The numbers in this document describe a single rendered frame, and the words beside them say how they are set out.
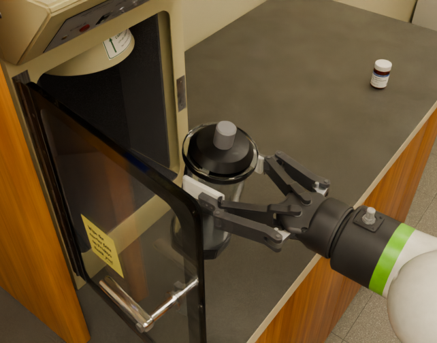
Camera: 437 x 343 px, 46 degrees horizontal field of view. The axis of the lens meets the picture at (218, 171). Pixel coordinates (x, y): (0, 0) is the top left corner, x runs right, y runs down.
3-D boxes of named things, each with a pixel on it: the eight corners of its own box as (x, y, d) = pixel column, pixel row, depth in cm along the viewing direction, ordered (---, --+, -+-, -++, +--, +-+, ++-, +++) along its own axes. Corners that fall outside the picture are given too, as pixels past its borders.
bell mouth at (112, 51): (-2, 51, 80) (-13, 18, 77) (84, 11, 91) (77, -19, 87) (73, 90, 73) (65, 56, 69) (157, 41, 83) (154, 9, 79)
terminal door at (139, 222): (84, 274, 89) (25, 75, 62) (207, 398, 73) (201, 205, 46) (80, 277, 88) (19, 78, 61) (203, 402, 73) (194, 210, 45)
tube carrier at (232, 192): (156, 232, 87) (166, 148, 70) (197, 196, 93) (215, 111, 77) (205, 271, 83) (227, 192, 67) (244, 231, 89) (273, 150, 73)
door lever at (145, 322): (132, 267, 66) (130, 254, 64) (182, 312, 61) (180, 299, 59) (98, 292, 63) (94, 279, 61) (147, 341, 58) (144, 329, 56)
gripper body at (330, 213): (363, 195, 66) (301, 167, 70) (332, 236, 61) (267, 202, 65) (354, 233, 71) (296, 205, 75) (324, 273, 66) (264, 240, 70)
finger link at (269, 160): (303, 202, 68) (313, 199, 68) (263, 152, 75) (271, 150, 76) (301, 222, 70) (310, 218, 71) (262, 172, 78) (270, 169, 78)
